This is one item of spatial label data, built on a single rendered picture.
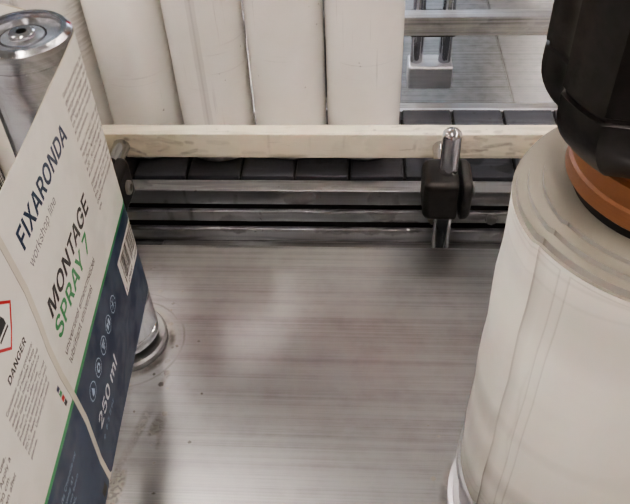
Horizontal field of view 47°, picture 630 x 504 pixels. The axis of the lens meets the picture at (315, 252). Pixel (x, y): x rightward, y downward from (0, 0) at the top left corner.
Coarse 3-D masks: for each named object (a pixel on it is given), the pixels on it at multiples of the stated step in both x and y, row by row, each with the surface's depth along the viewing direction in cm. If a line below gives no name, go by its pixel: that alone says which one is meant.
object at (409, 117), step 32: (128, 160) 53; (160, 160) 53; (192, 160) 52; (256, 160) 52; (288, 160) 52; (320, 160) 52; (352, 160) 52; (384, 160) 52; (416, 160) 51; (480, 160) 51; (512, 160) 52
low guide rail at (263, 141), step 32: (128, 128) 49; (160, 128) 49; (192, 128) 49; (224, 128) 49; (256, 128) 49; (288, 128) 49; (320, 128) 49; (352, 128) 48; (384, 128) 48; (416, 128) 48; (480, 128) 48; (512, 128) 48; (544, 128) 48
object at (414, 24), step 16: (416, 16) 50; (432, 16) 49; (448, 16) 49; (464, 16) 49; (480, 16) 49; (496, 16) 49; (512, 16) 49; (528, 16) 49; (544, 16) 49; (416, 32) 50; (432, 32) 50; (448, 32) 50; (464, 32) 50; (480, 32) 50; (496, 32) 50; (512, 32) 50; (528, 32) 50; (544, 32) 50
